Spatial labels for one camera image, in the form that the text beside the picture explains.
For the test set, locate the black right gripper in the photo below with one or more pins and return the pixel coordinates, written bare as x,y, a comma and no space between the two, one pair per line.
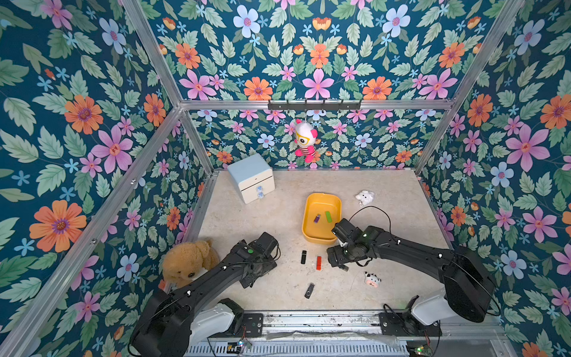
338,256

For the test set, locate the pink white doll toy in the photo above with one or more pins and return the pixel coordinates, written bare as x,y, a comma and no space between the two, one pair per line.
305,137

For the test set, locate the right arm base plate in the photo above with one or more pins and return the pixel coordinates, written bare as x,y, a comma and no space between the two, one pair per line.
405,325

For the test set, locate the light blue mini drawer cabinet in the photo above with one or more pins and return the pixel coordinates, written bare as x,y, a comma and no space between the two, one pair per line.
253,178

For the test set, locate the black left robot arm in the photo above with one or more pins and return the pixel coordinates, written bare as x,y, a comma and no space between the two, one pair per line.
171,320

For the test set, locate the white plush sheep toy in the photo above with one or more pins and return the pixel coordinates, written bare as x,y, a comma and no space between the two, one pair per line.
365,197

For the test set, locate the yellow plastic storage box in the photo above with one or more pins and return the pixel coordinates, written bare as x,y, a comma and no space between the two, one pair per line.
321,232

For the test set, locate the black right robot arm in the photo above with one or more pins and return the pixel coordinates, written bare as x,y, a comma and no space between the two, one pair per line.
468,286

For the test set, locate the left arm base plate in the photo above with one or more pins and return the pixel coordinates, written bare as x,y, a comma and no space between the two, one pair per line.
247,325

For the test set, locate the brown teddy bear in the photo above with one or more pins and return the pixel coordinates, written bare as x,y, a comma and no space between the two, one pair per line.
184,262

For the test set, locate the black hook rail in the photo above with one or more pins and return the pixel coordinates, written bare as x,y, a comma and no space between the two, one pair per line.
306,105

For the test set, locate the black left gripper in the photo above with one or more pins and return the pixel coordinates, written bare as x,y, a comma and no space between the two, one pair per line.
270,263

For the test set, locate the small cow figurine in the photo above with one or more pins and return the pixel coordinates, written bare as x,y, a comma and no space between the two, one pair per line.
372,279

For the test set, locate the black swivel usb flash drive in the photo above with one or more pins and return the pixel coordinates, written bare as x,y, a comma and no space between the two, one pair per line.
309,291

